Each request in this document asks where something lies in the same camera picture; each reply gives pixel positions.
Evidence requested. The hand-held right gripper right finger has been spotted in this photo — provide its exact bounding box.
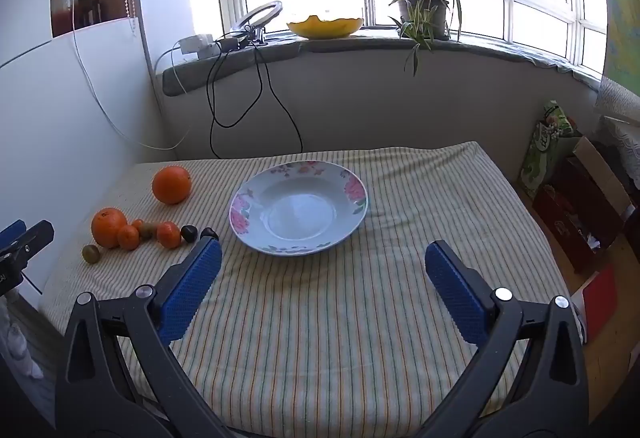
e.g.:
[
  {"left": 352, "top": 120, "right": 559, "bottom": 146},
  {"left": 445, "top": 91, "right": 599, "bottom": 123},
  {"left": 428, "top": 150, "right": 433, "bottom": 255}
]
[{"left": 424, "top": 240, "right": 591, "bottom": 438}]

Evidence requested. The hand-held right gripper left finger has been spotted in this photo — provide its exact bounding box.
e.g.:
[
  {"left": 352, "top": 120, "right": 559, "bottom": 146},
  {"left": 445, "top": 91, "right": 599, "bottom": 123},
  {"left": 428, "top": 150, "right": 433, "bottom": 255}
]
[{"left": 55, "top": 238, "right": 223, "bottom": 438}]

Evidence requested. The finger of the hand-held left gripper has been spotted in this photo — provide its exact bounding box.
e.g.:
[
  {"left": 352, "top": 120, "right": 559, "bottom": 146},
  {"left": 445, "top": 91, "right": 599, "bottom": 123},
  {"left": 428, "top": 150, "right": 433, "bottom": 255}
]
[
  {"left": 0, "top": 219, "right": 27, "bottom": 251},
  {"left": 0, "top": 219, "right": 55, "bottom": 269}
]

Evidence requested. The small tangerine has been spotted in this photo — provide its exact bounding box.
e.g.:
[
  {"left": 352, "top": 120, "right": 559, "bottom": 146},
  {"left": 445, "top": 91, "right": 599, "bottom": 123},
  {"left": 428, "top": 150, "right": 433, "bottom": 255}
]
[
  {"left": 117, "top": 224, "right": 141, "bottom": 251},
  {"left": 156, "top": 221, "right": 182, "bottom": 249}
]

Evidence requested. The large tangerine with stem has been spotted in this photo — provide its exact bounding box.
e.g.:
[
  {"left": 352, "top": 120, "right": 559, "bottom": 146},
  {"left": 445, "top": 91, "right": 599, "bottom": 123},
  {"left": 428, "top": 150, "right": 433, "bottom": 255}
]
[{"left": 91, "top": 208, "right": 129, "bottom": 249}]

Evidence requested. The large smooth orange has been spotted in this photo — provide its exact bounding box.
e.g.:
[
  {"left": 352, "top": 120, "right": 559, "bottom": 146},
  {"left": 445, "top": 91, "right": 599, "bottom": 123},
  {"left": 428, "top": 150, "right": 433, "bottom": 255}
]
[{"left": 152, "top": 166, "right": 193, "bottom": 205}]

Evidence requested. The floral white plate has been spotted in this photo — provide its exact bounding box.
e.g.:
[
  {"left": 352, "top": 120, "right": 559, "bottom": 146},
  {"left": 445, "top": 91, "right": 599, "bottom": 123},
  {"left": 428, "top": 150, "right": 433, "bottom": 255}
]
[{"left": 229, "top": 160, "right": 369, "bottom": 257}]

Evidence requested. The dark red box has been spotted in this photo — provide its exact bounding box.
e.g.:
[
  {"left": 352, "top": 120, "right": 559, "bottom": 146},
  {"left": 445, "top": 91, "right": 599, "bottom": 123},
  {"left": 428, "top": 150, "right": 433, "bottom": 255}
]
[{"left": 532, "top": 185, "right": 608, "bottom": 273}]

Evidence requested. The flat red box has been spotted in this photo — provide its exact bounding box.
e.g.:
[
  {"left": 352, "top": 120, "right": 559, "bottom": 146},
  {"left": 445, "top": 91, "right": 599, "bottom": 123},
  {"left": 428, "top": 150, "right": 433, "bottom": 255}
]
[{"left": 580, "top": 264, "right": 619, "bottom": 345}]

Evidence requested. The green printed bag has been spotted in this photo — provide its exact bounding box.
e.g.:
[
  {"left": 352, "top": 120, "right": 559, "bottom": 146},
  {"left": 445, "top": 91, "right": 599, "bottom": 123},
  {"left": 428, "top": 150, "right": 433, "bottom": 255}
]
[{"left": 520, "top": 100, "right": 583, "bottom": 199}]

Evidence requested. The brown cardboard box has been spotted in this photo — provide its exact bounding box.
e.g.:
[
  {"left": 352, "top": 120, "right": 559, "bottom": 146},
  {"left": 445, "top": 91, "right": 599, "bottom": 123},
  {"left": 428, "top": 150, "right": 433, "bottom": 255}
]
[{"left": 570, "top": 136, "right": 636, "bottom": 223}]

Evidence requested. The red and white vase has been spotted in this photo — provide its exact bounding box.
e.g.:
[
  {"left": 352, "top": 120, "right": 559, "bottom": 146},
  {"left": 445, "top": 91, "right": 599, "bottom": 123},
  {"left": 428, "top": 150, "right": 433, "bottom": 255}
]
[{"left": 51, "top": 0, "right": 80, "bottom": 37}]

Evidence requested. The white lace cloth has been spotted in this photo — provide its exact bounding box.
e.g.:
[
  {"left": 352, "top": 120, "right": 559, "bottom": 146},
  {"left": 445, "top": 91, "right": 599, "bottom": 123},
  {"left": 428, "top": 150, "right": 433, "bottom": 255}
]
[{"left": 594, "top": 76, "right": 640, "bottom": 199}]

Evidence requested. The white power adapter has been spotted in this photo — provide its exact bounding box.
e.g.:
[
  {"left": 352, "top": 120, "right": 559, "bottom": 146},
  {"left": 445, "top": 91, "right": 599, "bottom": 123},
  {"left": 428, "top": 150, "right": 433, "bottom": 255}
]
[{"left": 180, "top": 34, "right": 221, "bottom": 58}]

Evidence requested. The potted spider plant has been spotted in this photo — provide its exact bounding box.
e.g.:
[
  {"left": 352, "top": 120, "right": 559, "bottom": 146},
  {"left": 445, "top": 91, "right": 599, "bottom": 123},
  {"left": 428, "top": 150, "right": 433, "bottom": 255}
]
[{"left": 382, "top": 0, "right": 488, "bottom": 77}]

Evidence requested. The yellow bowl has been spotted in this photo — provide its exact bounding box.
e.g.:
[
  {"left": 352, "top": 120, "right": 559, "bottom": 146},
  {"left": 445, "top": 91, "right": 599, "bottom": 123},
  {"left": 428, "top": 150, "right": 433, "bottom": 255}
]
[{"left": 286, "top": 16, "right": 365, "bottom": 39}]

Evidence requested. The black cable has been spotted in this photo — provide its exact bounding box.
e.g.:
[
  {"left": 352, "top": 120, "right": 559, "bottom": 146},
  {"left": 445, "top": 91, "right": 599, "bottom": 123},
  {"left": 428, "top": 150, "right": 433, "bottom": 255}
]
[{"left": 208, "top": 38, "right": 304, "bottom": 159}]

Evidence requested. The ring light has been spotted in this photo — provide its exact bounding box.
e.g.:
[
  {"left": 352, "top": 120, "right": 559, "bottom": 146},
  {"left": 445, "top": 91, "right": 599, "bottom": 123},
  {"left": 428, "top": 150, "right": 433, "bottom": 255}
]
[{"left": 231, "top": 0, "right": 283, "bottom": 42}]

